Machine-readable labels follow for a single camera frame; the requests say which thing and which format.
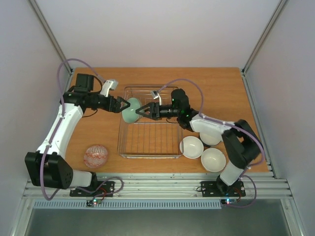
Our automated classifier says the teal ceramic bowl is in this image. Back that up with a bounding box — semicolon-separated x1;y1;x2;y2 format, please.
122;97;142;123

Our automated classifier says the red patterned bowl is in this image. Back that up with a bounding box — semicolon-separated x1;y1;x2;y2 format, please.
83;145;108;169

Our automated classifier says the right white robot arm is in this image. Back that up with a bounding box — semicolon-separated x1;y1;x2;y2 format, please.
135;88;265;195

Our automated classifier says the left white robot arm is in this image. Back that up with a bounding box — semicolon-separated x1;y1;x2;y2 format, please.
25;74;130;196

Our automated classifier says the white bowl left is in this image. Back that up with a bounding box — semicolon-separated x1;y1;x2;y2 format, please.
179;136;204;159

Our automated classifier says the white bowl black outside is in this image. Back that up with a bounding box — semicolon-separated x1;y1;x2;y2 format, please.
199;133;221;148

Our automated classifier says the white bowl front right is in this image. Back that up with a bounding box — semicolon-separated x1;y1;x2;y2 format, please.
201;148;226;172

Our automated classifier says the left circuit board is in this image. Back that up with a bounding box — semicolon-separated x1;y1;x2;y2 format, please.
86;199;102;207

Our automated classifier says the circuit board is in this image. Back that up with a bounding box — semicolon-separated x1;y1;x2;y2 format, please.
221;198;238;205
86;199;102;207

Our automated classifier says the right circuit board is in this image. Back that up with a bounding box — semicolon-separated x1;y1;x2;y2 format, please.
221;198;238;205

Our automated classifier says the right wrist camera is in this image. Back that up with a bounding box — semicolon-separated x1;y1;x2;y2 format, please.
151;90;162;105

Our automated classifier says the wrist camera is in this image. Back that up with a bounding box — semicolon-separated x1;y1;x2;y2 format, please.
99;79;119;97
151;90;162;105

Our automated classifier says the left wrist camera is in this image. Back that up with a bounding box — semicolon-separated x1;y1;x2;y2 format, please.
99;79;119;97

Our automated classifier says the metal wire dish rack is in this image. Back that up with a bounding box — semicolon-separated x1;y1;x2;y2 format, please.
118;85;183;159

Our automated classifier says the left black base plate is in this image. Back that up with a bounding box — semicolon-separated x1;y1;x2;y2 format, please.
69;181;115;197

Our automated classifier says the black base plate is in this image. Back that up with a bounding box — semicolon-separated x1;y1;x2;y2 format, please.
69;181;115;197
197;180;246;197

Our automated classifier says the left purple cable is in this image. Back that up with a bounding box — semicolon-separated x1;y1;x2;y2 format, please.
40;58;124;201

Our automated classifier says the purple cable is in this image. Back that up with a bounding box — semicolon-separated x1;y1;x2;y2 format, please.
157;78;266;208
40;58;124;201

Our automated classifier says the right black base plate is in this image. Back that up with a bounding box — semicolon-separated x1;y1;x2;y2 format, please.
197;180;246;197

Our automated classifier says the grey slotted cable duct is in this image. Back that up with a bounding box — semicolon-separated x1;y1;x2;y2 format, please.
33;199;221;210

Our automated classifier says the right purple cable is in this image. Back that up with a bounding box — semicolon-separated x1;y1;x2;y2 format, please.
157;78;266;208

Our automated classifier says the aluminium rail frame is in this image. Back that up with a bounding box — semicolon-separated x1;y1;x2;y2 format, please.
22;172;293;200

